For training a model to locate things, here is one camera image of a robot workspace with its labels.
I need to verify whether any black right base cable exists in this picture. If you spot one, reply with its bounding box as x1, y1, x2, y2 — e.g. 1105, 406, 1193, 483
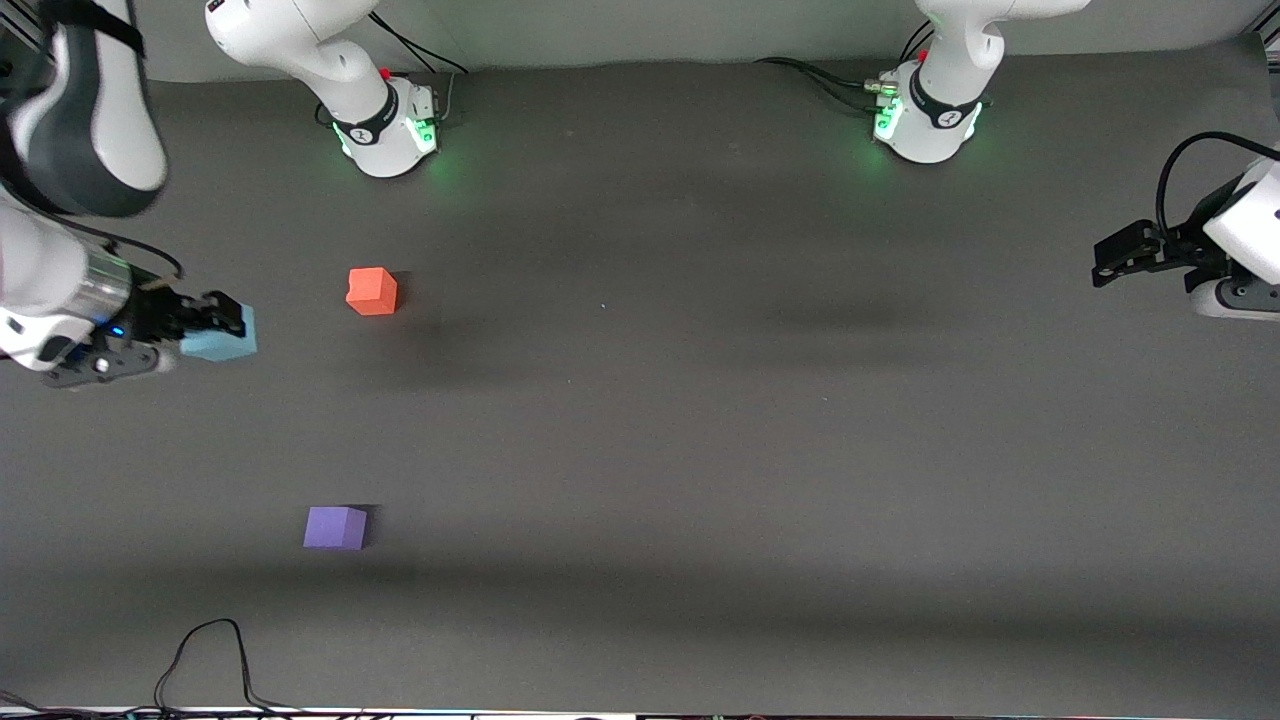
370, 12, 471, 76

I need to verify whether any black looped table cable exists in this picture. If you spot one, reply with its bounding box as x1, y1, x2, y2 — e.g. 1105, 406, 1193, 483
153, 618, 301, 716

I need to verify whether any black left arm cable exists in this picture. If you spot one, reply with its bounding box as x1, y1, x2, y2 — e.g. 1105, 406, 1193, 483
1157, 132, 1280, 236

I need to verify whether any blue foam block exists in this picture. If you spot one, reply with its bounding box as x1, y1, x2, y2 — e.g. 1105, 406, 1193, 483
183, 305, 259, 363

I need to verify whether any black base cable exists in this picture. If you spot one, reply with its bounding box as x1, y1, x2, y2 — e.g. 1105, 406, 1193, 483
370, 12, 471, 76
755, 57, 893, 113

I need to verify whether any dark grey table mat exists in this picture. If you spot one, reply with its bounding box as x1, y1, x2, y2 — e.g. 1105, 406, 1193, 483
0, 35, 1280, 716

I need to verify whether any purple foam block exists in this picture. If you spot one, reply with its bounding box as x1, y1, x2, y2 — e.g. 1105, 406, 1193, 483
303, 505, 369, 552

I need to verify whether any black left base cable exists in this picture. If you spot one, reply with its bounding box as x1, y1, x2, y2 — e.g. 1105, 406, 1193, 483
755, 57, 893, 113

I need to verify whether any orange foam block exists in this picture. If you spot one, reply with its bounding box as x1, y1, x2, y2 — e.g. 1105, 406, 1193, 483
346, 267, 399, 317

